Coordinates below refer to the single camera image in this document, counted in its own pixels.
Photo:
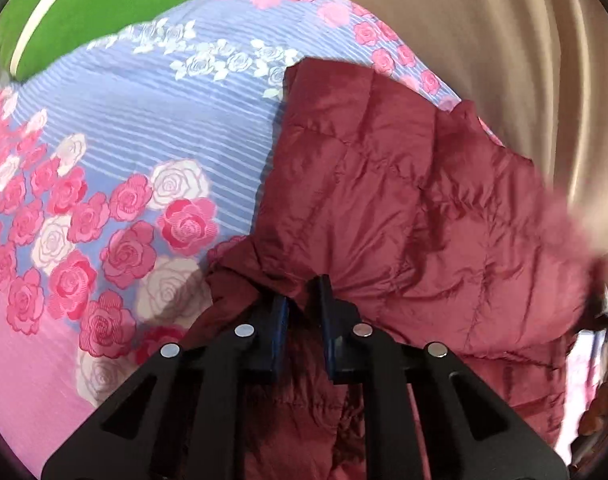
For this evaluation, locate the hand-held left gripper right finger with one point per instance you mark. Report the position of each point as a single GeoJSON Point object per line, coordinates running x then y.
{"type": "Point", "coordinates": [329, 312]}

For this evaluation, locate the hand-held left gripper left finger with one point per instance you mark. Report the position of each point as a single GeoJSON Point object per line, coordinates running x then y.
{"type": "Point", "coordinates": [279, 322]}

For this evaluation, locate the maroon puffer jacket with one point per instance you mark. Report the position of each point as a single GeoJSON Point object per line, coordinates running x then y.
{"type": "Point", "coordinates": [408, 195]}

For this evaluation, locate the floral pink and blue bed sheet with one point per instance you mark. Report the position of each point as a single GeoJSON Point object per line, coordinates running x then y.
{"type": "Point", "coordinates": [149, 130]}

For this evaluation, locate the beige curtain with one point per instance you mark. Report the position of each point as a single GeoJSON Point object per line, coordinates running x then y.
{"type": "Point", "coordinates": [483, 25]}

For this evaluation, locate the green pillow with white stripe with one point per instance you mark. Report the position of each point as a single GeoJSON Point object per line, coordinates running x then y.
{"type": "Point", "coordinates": [89, 5]}

